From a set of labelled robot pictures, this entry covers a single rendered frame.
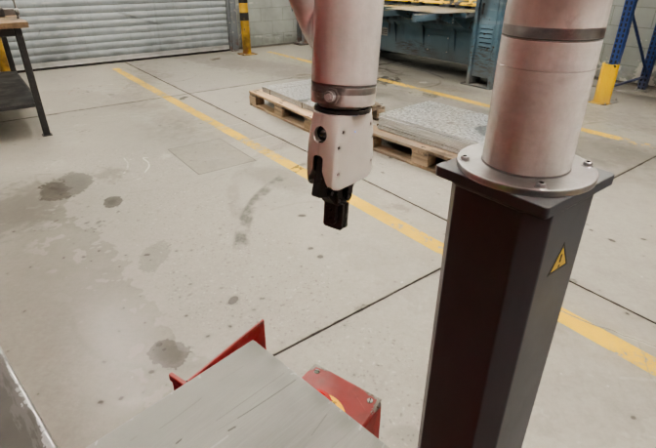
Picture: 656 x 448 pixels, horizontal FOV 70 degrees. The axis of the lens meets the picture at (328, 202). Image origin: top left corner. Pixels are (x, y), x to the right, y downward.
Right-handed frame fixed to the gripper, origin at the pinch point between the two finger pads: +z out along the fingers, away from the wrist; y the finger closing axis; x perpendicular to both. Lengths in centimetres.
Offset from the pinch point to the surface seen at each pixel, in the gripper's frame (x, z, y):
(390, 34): 295, 3, 576
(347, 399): -11.4, 17.8, -12.6
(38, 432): 5.7, 10.6, -39.8
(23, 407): 9.8, 10.6, -39.3
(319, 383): -7.1, 17.8, -12.5
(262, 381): -15.5, -2.6, -32.5
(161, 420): -12.4, -2.0, -38.6
